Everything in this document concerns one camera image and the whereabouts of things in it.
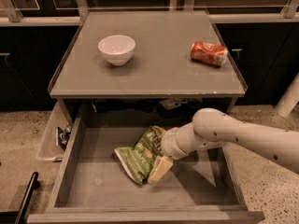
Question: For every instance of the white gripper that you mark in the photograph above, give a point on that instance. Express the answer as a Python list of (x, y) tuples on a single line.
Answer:
[(168, 145)]

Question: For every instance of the green jalapeno chip bag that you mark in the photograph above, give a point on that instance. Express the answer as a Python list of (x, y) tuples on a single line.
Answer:
[(136, 159)]

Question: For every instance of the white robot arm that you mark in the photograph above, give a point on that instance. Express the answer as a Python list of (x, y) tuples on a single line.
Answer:
[(211, 128)]

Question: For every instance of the grey cabinet counter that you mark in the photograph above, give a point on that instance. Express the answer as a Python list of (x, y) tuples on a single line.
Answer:
[(160, 68)]

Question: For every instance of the open grey drawer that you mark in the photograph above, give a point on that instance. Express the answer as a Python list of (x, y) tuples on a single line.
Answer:
[(92, 187)]

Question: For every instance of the items in plastic bin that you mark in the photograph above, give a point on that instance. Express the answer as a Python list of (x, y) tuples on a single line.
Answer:
[(62, 136)]

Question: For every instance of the red soda can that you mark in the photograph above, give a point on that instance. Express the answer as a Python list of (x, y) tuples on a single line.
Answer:
[(209, 53)]

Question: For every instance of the clear plastic bin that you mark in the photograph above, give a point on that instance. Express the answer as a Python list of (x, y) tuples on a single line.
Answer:
[(49, 150)]

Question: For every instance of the white ceramic bowl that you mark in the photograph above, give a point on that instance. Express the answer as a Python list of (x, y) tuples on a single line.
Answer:
[(117, 49)]

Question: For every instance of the black bar handle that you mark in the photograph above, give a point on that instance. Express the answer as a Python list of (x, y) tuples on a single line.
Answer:
[(32, 185)]

